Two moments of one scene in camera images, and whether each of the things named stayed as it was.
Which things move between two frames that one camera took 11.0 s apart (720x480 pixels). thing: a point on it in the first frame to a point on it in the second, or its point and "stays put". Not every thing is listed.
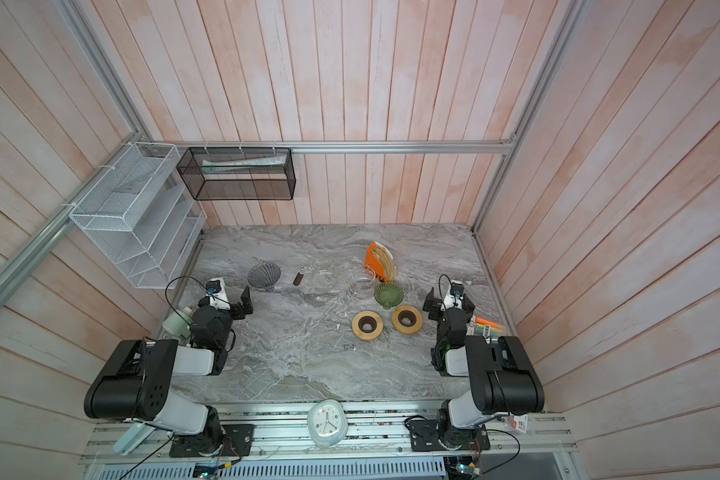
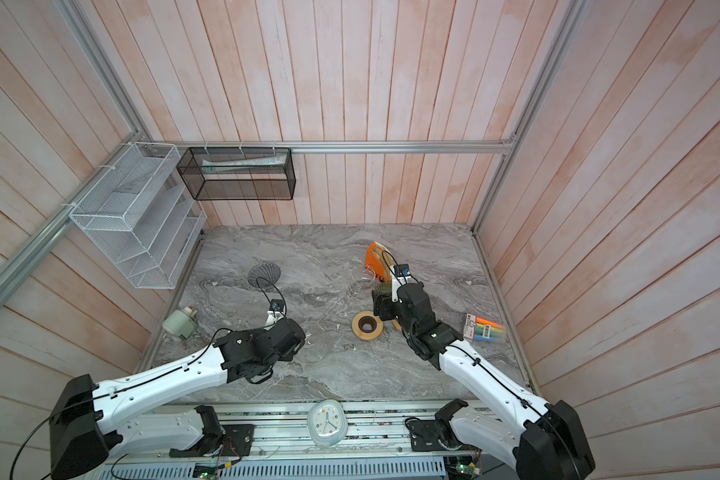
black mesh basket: [239, 173] stays put
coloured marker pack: [495, 328] stays put
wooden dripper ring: [367, 325] stays put
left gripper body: [240, 303] to [294, 332]
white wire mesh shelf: [143, 217] stays put
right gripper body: [435, 303] to [385, 303]
